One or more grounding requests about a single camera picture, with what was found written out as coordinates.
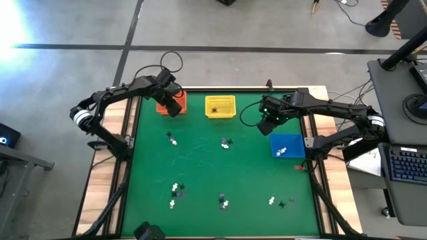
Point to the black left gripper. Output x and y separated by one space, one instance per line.
173 108

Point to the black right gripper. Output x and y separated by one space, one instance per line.
277 106

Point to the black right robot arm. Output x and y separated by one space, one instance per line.
333 106

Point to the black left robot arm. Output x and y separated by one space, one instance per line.
116 91

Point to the orange plastic basket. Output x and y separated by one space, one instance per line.
160 109

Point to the blue plastic basket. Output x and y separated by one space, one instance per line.
295 141

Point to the yellow plastic basket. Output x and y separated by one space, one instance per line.
230 113

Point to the green table mat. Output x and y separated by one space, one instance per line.
207 173

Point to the black desk support beam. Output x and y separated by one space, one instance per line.
355 151

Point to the white paper sheet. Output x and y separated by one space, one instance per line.
367 163

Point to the wood-coloured tool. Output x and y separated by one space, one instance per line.
315 6

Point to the black floor object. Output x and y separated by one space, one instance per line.
227 2

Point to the black stand base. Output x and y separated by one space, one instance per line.
380 25

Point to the black slanted pole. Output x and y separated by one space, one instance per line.
403 50

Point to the black box device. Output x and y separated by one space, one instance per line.
420 75

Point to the black caster wheel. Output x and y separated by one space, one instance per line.
386 212

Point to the dark box with striped edge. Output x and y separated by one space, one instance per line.
413 20

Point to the black device with light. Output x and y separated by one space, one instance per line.
11 133

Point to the grey side desk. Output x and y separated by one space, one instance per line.
13 200

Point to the black frame bracket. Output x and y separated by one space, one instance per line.
269 84

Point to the black aluminium table frame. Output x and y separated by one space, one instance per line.
250 90

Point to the grey metal base bracket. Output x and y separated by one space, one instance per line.
308 142

